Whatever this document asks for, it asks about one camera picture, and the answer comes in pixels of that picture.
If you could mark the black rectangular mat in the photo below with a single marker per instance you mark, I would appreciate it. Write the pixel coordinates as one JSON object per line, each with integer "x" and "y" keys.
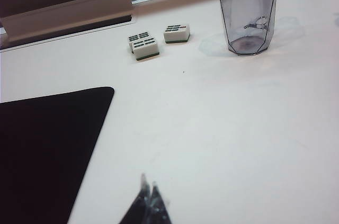
{"x": 39, "y": 155}

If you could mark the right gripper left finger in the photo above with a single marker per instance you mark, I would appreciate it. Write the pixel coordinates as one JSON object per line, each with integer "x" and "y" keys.
{"x": 137, "y": 208}

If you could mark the clear faceted drinking glass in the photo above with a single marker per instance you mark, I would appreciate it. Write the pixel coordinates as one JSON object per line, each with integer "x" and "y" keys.
{"x": 249, "y": 9}

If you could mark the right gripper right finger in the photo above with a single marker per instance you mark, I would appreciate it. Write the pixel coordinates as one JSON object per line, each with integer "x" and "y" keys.
{"x": 159, "y": 210}

